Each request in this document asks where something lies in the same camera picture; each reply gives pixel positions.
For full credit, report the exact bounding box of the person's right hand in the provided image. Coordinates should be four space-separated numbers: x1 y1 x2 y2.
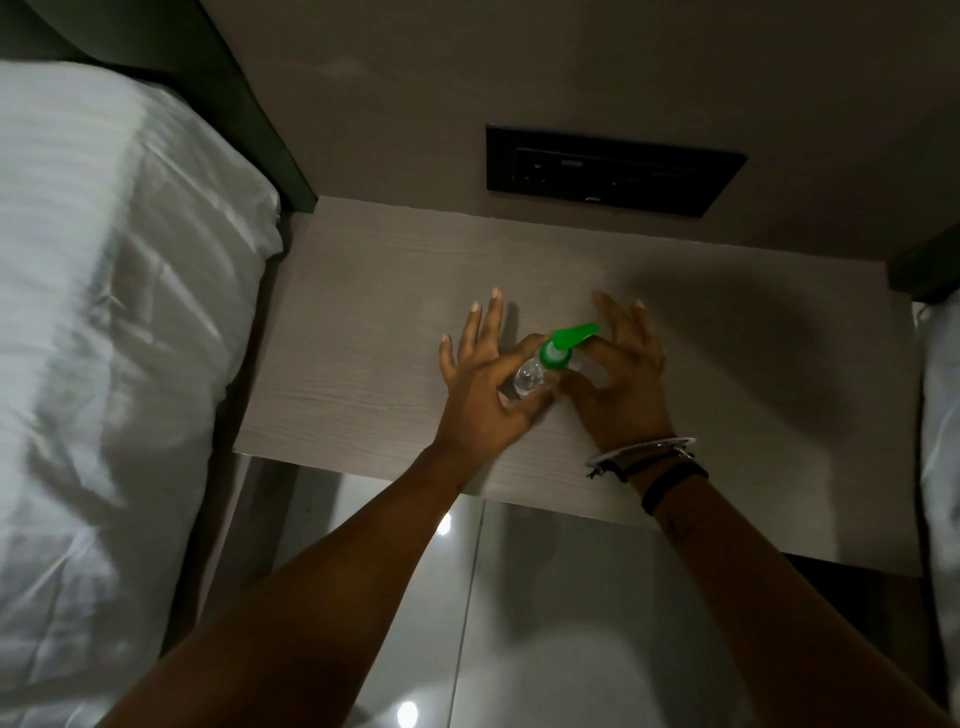
559 291 678 456

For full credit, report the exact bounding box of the person's left hand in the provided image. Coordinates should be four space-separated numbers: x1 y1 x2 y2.
438 288 557 471

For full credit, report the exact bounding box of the clear green pump bottle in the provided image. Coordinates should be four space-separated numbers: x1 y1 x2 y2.
513 322 602 400

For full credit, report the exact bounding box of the person's right forearm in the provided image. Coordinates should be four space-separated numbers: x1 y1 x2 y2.
641 472 957 728

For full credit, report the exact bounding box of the person's left forearm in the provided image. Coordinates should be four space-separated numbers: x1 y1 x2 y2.
96 442 481 728

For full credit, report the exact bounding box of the silver bangle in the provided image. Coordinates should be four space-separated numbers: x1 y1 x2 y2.
584 436 698 471

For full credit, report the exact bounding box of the black wrist band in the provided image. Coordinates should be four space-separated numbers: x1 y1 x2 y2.
640 459 711 517

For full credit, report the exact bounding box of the dark bed headboard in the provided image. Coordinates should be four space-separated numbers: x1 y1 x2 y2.
0 0 321 216
888 223 960 306

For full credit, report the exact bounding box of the bed with white sheet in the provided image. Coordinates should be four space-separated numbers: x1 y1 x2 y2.
910 288 960 710
0 59 285 728

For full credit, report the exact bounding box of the black thread bracelet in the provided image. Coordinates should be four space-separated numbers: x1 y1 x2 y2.
587 448 696 482

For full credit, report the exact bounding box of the black wall switch panel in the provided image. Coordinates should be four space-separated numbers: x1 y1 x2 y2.
485 123 750 220

